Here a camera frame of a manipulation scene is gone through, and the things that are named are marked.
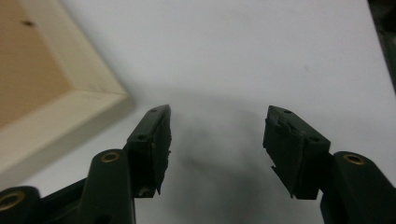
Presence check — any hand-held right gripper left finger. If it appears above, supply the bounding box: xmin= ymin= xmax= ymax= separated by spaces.
xmin=125 ymin=104 xmax=173 ymax=199

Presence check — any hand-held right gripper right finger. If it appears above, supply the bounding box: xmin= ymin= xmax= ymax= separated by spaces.
xmin=262 ymin=105 xmax=332 ymax=201

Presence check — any wooden picture frame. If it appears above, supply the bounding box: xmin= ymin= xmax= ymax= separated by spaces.
xmin=0 ymin=0 xmax=136 ymax=190

